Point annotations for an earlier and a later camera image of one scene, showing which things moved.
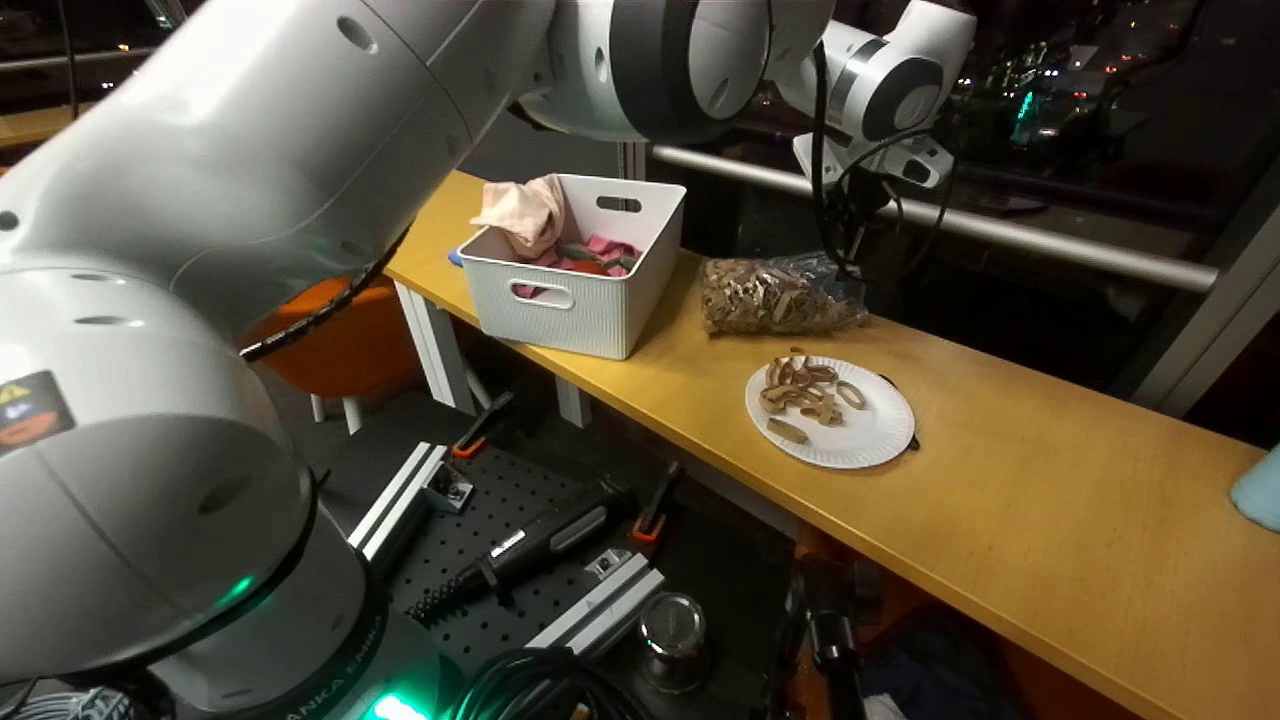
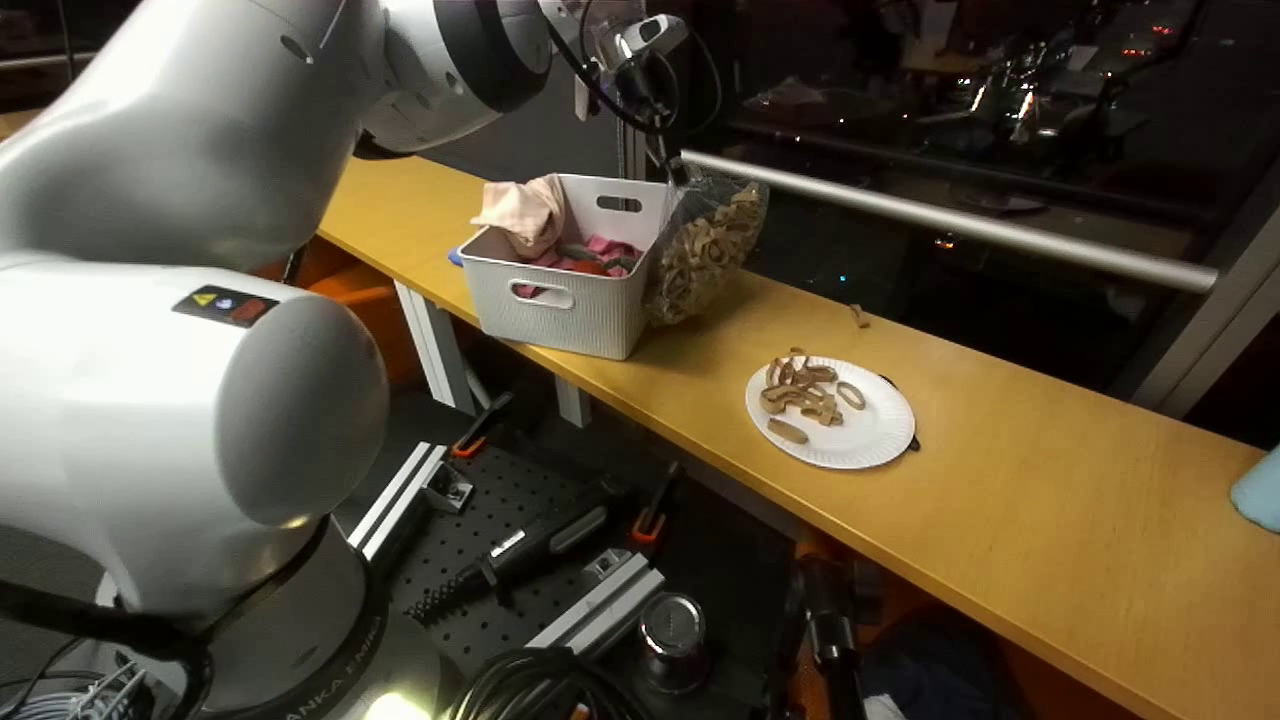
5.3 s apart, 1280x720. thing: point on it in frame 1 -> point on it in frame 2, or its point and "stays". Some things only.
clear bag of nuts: [792, 294] -> [710, 238]
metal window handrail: [965, 228] stays
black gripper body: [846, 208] -> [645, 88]
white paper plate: [865, 433] stays
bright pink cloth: [599, 253] stays
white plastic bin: [594, 311] stays
